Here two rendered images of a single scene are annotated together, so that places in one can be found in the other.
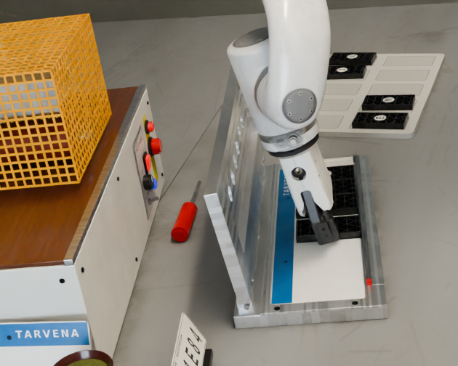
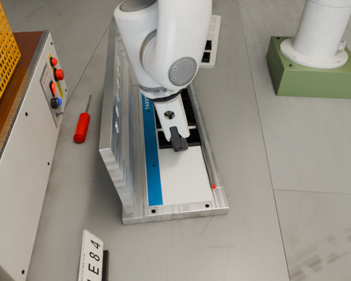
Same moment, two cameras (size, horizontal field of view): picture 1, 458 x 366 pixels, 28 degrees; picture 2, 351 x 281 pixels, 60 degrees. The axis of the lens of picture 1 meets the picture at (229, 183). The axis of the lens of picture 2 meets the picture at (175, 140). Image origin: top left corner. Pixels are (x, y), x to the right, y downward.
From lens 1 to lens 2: 72 cm
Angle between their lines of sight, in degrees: 21
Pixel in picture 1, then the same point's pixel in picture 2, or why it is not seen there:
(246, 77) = (131, 39)
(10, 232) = not seen: outside the picture
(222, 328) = (114, 224)
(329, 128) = not seen: hidden behind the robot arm
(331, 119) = not seen: hidden behind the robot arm
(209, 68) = (91, 15)
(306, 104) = (188, 70)
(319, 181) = (183, 120)
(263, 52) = (149, 18)
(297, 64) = (185, 34)
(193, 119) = (84, 48)
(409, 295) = (237, 192)
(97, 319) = (9, 251)
